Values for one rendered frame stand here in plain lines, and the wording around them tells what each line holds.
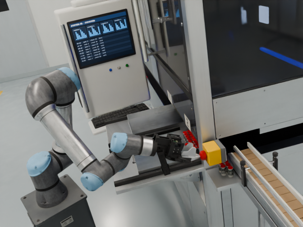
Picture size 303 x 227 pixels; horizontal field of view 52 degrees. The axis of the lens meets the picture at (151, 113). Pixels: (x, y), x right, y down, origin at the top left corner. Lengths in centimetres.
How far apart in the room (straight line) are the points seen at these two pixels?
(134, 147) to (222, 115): 40
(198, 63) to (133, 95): 116
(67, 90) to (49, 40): 552
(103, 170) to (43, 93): 37
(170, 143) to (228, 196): 48
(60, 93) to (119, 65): 98
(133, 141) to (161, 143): 11
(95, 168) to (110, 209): 152
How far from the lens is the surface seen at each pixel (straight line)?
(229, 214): 164
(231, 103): 131
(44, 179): 153
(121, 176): 147
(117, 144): 115
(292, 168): 165
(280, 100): 142
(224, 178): 136
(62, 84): 129
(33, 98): 123
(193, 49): 117
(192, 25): 116
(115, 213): 262
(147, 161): 152
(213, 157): 128
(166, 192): 268
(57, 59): 688
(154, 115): 193
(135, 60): 222
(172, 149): 120
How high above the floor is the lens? 174
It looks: 26 degrees down
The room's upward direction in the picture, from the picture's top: 11 degrees counter-clockwise
